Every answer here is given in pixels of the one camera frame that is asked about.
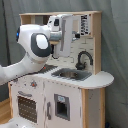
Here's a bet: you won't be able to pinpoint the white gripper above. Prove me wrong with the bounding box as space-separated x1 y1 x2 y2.
47 13 74 59

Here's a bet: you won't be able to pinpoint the white microwave door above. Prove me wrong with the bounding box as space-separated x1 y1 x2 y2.
72 13 92 36

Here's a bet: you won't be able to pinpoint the oven door with handle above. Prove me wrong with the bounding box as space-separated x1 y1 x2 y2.
17 91 37 123

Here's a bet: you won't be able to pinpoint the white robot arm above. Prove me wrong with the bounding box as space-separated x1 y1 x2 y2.
0 14 73 85

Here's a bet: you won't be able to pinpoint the wooden toy kitchen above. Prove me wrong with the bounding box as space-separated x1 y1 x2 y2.
9 11 114 128

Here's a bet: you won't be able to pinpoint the black stovetop red burners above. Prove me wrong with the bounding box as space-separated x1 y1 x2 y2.
41 64 57 73

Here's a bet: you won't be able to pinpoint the black toy faucet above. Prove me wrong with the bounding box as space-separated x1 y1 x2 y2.
76 51 93 70

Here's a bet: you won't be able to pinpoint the grey toy sink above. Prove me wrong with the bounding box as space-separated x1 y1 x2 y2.
52 68 92 81

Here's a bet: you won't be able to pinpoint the white dishwasher cabinet door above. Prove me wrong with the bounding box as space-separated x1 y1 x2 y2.
45 81 81 128

